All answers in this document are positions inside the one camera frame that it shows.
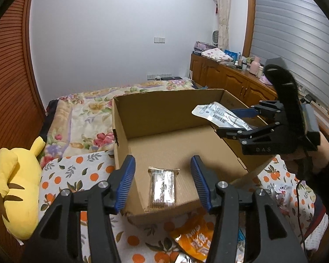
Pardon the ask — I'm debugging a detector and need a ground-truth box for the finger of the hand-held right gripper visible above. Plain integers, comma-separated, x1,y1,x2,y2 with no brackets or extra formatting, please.
230,100,286,124
215,122,283,146

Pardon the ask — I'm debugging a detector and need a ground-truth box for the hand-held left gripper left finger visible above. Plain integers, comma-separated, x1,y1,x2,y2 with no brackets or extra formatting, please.
22,155,136,263

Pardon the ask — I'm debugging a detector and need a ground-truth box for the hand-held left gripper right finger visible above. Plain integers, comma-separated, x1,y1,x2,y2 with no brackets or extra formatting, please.
190,156,309,263

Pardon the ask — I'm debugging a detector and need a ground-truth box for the clear silver snack packet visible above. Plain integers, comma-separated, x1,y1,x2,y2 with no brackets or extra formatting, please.
192,102,251,130

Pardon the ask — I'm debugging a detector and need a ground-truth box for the cardboard box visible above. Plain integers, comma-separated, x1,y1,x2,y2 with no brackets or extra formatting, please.
111,88,276,226

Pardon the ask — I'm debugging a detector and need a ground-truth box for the white red snack packet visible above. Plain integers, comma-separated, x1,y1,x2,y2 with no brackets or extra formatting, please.
269,183,292,217

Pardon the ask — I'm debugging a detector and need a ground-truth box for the person's right hand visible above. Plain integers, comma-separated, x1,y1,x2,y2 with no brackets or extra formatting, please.
284,135,329,178

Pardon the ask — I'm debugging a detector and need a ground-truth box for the wooden cabinet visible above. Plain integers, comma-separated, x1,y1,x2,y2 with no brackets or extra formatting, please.
189,53,329,143

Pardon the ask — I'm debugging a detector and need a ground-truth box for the pink bottle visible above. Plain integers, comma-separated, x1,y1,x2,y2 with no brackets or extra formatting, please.
249,56,262,75

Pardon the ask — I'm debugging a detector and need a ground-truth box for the orange snack packet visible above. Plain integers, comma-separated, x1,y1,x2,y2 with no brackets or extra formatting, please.
170,215,217,263

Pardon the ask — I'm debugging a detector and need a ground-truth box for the orange fruit print sheet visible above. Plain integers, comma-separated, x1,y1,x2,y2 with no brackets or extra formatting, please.
40,152,318,263

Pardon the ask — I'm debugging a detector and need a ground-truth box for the folded floral cloth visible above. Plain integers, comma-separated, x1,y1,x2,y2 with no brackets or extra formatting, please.
202,48,233,62

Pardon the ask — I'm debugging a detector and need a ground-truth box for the window with grey blind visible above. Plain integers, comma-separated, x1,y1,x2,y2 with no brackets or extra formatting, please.
241,0,329,121

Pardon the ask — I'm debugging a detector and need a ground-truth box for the floral quilt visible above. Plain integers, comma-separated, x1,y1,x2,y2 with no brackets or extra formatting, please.
45,79,198,167

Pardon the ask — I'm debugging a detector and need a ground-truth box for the purple box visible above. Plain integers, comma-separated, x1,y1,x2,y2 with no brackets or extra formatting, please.
195,41,214,51

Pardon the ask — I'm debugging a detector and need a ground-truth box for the beige patterned curtain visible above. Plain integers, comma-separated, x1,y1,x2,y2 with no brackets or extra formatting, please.
215,0,232,51

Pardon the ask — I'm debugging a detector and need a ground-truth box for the yellow plush toy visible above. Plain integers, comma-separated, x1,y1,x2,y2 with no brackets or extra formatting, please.
0,136,46,240

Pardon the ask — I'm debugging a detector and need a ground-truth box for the wooden louvered wardrobe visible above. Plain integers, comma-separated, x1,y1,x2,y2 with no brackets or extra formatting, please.
0,0,48,176

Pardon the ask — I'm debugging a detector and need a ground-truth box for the black cable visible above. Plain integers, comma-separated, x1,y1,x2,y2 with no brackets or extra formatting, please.
295,178,309,252

